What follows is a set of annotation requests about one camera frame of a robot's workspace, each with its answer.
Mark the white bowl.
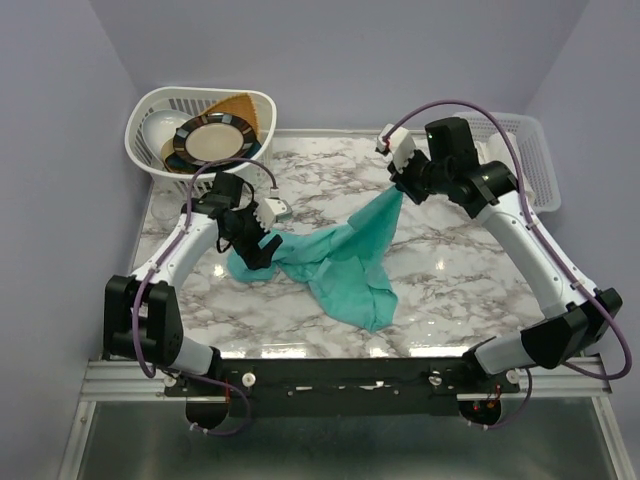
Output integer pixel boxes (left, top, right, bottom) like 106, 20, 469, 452
141, 109, 191, 159

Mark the teal t shirt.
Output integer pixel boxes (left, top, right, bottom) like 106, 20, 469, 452
227, 187, 403, 333

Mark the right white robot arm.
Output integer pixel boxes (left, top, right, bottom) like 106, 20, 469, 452
377, 117, 622, 392

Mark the clear drinking glass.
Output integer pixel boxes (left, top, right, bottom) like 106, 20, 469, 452
151, 198, 180, 231

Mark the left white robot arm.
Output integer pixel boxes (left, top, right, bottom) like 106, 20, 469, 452
103, 173, 292, 395

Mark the striped rim beige plate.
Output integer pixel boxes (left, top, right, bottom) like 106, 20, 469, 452
172, 113, 258, 166

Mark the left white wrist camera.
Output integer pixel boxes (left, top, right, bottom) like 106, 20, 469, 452
254, 198, 293, 231

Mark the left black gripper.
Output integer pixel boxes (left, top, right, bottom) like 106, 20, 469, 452
222, 200, 282, 270

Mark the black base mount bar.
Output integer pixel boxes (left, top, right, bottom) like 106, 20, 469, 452
165, 357, 520, 418

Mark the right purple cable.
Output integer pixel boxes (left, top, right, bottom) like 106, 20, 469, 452
383, 99, 632, 379

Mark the rolled white t shirt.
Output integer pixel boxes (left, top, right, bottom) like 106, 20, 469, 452
474, 132, 536, 206

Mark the round white dish basket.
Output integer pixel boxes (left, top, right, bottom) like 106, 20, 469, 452
124, 87, 277, 198

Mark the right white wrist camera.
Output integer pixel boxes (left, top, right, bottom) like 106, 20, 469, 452
376, 124, 416, 174

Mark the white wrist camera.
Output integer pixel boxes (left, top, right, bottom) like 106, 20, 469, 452
254, 198, 293, 231
376, 124, 416, 174

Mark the aluminium frame rail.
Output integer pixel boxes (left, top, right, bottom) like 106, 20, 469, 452
80, 361, 612, 402

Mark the rectangular white mesh basket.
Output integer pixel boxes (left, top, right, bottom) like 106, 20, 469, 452
455, 111, 561, 213

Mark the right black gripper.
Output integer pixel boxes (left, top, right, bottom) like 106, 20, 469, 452
385, 145, 449, 206

